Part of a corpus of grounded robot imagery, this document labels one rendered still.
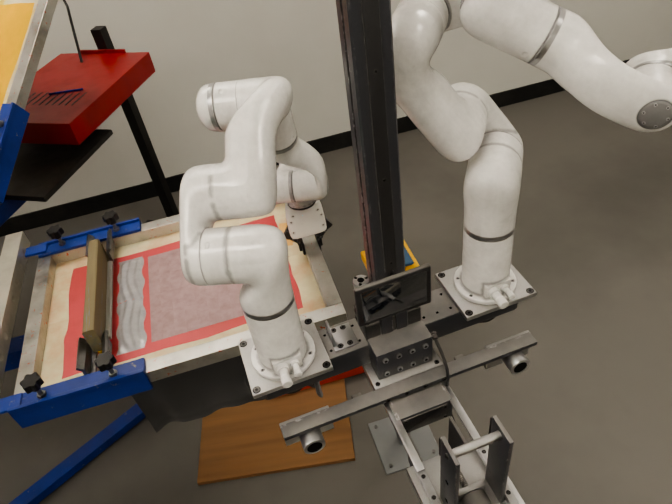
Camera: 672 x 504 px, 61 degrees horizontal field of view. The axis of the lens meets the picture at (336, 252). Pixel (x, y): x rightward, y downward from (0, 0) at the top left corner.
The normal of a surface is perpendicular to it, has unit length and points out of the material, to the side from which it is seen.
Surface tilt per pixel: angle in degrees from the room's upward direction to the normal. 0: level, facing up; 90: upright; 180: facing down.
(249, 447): 0
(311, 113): 90
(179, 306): 0
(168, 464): 0
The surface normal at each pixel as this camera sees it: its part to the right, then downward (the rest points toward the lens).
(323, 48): 0.27, 0.62
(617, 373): -0.12, -0.73
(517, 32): -0.25, 0.61
